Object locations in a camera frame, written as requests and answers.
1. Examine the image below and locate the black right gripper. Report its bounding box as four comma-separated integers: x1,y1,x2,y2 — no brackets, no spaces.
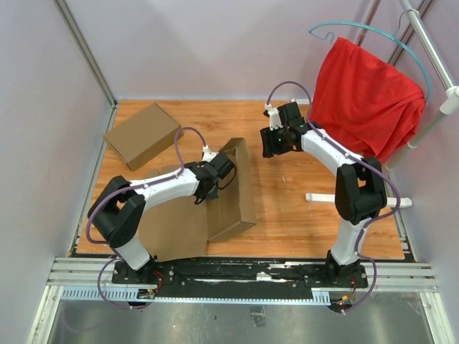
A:
260,124,293,158

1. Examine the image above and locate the brown cardboard box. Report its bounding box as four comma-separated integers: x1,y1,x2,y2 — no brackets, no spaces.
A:
104,103,181,171
138,138,257,262

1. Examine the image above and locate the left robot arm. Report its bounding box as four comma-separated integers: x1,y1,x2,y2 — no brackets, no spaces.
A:
87,153,237,284

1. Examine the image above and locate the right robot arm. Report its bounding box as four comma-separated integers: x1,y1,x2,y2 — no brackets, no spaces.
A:
260,102,387,288

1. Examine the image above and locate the folded brown cardboard box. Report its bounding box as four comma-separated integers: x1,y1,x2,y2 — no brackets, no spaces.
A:
104,103,181,171

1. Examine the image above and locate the red cloth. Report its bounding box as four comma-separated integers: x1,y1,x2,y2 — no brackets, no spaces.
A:
310,37,426,163

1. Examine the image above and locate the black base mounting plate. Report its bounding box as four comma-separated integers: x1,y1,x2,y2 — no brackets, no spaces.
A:
111,257,369,299

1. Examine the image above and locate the teal clothes hanger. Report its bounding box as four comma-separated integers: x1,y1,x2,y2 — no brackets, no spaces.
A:
308,21,432,105

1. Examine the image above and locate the white clothes rack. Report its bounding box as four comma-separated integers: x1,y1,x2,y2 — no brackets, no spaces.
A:
290,0,459,209

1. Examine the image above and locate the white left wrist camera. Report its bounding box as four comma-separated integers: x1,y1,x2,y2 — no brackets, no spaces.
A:
202,145,219,163

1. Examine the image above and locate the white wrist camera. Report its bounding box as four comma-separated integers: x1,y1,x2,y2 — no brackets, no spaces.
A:
263,104,283,131
202,145,219,163

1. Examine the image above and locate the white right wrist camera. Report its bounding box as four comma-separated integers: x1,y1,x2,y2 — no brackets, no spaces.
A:
263,104,283,131

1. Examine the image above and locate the grey slotted cable duct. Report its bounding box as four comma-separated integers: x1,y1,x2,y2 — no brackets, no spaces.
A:
61,287,331,306

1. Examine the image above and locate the aluminium frame rail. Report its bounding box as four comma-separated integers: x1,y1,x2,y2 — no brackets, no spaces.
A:
29,257,455,343

